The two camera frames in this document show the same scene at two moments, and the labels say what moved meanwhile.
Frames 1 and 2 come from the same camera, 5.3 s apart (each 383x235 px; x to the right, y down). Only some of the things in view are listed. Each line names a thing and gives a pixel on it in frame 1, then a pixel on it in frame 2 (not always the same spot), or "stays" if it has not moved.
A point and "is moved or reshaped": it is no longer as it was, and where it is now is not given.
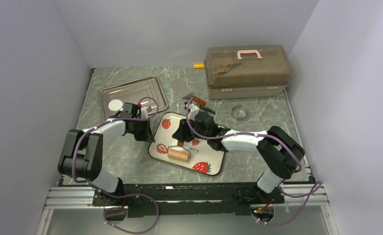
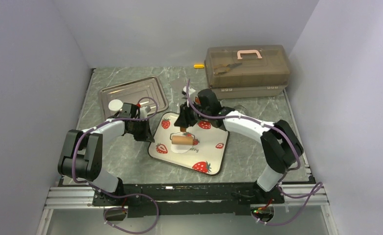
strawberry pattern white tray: x=203 y=158 stays
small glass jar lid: x=238 y=112 stays
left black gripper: x=146 y=135 stays
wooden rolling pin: x=178 y=152 is moved or reshaped
